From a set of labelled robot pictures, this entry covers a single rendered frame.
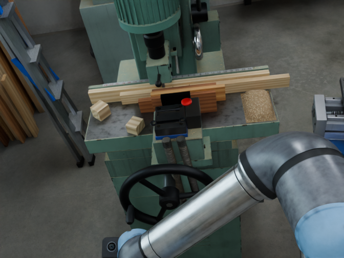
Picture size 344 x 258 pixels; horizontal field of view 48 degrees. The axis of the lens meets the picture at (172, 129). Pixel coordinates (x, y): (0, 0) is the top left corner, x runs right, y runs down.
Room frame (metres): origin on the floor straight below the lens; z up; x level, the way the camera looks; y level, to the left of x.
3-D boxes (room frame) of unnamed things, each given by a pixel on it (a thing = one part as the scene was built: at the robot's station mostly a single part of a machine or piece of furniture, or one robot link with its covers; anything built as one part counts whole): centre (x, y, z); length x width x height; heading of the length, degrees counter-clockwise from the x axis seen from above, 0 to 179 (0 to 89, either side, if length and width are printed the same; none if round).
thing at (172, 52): (1.07, -0.05, 1.00); 0.02 x 0.02 x 0.10; 82
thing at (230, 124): (0.90, -0.03, 0.87); 0.61 x 0.30 x 0.06; 82
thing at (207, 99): (0.92, -0.05, 0.94); 0.20 x 0.01 x 0.08; 82
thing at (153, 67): (1.03, 0.00, 1.03); 0.14 x 0.07 x 0.09; 172
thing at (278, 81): (1.00, -0.13, 0.92); 0.55 x 0.02 x 0.04; 82
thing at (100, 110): (0.99, 0.22, 0.92); 0.05 x 0.04 x 0.04; 130
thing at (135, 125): (0.89, 0.11, 0.92); 0.05 x 0.04 x 0.03; 144
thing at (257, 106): (0.89, -0.28, 0.92); 0.14 x 0.09 x 0.04; 172
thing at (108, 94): (1.03, -0.04, 0.93); 0.60 x 0.02 x 0.05; 82
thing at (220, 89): (0.97, -0.07, 0.93); 0.24 x 0.01 x 0.06; 82
